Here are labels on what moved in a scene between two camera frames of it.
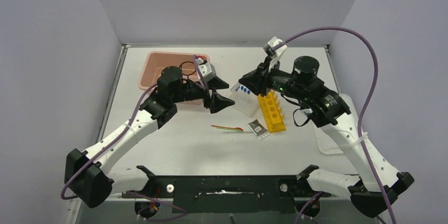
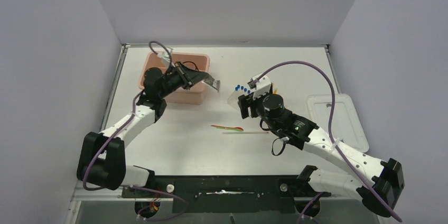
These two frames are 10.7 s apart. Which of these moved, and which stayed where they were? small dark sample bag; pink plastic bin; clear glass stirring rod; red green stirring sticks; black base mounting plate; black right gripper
Moved: small dark sample bag; black right gripper
Stayed: red green stirring sticks; pink plastic bin; clear glass stirring rod; black base mounting plate
